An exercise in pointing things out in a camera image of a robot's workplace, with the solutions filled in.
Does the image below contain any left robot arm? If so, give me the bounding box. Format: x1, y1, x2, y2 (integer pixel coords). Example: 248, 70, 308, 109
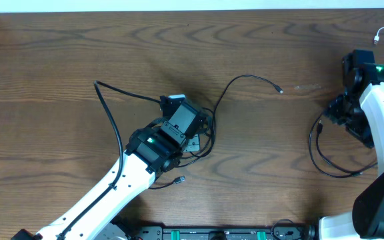
13, 98, 212, 239

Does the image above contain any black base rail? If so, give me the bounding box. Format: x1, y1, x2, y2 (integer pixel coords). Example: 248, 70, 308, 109
105, 218, 319, 240

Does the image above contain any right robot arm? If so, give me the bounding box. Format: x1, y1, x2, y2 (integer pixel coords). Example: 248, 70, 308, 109
317, 50, 384, 239

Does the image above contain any black usb cable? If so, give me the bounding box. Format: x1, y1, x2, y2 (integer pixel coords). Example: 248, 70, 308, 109
307, 113, 379, 179
148, 74, 283, 191

